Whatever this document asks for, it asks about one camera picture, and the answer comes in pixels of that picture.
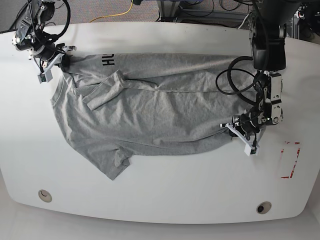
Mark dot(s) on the red tape rectangle marking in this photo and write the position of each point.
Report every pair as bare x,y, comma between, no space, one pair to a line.
288,159

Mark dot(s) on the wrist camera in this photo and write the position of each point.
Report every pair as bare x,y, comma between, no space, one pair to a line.
251,150
45,76

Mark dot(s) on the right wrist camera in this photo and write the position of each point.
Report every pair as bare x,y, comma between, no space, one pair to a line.
45,76

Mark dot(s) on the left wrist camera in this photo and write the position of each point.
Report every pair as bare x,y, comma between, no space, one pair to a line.
251,150

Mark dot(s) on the left table cable grommet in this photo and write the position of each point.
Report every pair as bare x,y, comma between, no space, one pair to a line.
45,196

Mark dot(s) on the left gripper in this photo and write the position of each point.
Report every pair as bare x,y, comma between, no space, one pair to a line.
247,127

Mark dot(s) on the right table cable grommet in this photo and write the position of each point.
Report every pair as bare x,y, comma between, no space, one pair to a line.
264,208

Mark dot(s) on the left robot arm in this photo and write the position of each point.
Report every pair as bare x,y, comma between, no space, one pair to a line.
267,33

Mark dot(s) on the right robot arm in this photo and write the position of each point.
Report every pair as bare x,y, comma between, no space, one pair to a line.
31,36

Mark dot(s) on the grey t-shirt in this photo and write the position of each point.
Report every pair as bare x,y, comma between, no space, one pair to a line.
110,107

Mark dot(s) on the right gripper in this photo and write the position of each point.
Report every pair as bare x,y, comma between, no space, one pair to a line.
46,59

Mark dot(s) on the table cable grommet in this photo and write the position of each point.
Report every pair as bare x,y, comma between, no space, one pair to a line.
45,196
264,208

